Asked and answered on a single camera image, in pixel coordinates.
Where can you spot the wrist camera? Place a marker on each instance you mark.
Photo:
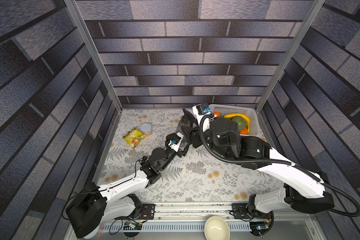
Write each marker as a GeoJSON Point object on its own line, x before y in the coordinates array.
{"type": "Point", "coordinates": [202, 109]}
{"type": "Point", "coordinates": [173, 141]}

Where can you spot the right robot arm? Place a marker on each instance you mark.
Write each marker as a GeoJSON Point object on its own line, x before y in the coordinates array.
{"type": "Point", "coordinates": [303, 191]}

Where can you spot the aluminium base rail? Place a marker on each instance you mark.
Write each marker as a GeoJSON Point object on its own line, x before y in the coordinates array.
{"type": "Point", "coordinates": [193, 211]}

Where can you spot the green mango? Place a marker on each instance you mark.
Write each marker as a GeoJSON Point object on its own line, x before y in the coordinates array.
{"type": "Point", "coordinates": [242, 124]}

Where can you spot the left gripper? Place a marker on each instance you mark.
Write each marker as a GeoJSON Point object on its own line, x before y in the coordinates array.
{"type": "Point", "coordinates": [183, 153]}

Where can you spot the pink tin can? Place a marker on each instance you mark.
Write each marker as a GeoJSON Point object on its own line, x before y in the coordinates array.
{"type": "Point", "coordinates": [146, 129]}

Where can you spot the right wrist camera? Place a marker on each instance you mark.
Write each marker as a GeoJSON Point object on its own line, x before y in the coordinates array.
{"type": "Point", "coordinates": [202, 109]}

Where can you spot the white plastic basket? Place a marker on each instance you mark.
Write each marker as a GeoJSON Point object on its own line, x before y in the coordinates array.
{"type": "Point", "coordinates": [223, 110]}

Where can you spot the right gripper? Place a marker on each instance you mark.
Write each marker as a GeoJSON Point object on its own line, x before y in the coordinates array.
{"type": "Point", "coordinates": [193, 127]}

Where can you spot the black spray nozzle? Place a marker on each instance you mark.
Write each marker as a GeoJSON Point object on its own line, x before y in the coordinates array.
{"type": "Point", "coordinates": [187, 115]}

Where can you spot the yellow snack packet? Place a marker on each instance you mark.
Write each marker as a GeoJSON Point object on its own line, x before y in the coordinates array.
{"type": "Point", "coordinates": [133, 137]}

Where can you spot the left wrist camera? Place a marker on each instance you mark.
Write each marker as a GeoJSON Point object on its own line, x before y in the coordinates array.
{"type": "Point", "coordinates": [173, 141]}

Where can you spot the cream bowl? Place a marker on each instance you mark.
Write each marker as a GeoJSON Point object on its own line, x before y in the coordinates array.
{"type": "Point", "coordinates": [216, 229]}

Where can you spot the yellow banana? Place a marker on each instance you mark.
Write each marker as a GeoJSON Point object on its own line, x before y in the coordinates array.
{"type": "Point", "coordinates": [248, 120]}

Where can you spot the grey spray bottle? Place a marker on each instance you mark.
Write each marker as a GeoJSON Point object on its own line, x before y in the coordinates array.
{"type": "Point", "coordinates": [181, 128]}

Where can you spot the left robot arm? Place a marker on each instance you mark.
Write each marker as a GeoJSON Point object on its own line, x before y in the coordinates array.
{"type": "Point", "coordinates": [97, 204]}

